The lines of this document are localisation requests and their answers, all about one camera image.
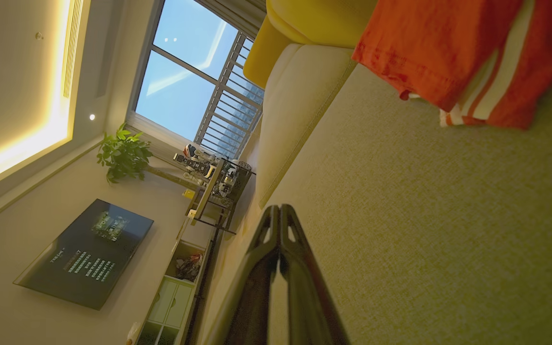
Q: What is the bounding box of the grey fabric sofa seat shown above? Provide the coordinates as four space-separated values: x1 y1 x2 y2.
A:
199 29 552 345

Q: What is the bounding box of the large window with railing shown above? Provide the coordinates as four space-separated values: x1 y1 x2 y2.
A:
126 0 267 161

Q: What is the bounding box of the red black bag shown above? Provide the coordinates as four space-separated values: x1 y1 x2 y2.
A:
175 254 204 283

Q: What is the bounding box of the black shelf cart with clutter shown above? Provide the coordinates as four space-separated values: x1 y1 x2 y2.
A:
173 144 256 235

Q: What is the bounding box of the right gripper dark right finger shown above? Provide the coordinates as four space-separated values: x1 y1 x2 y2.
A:
280 204 351 345

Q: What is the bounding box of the red shirt with white sleeves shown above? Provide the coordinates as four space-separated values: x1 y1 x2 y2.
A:
352 0 552 130

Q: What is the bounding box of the grey sofa back cushion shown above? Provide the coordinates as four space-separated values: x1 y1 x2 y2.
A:
255 43 358 207

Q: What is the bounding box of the grey curtain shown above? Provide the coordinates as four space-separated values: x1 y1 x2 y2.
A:
195 0 268 39

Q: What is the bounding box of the black wall television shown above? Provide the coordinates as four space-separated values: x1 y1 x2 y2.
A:
13 199 154 311

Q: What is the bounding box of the white storage cabinet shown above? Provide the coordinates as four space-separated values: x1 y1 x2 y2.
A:
127 225 217 345

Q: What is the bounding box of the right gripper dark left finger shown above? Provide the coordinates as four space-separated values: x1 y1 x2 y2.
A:
204 205 282 345

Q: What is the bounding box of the green potted plant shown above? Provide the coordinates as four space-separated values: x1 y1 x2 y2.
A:
96 123 153 184

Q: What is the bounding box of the yellow sofa cushion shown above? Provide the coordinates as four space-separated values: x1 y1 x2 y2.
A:
243 0 378 89

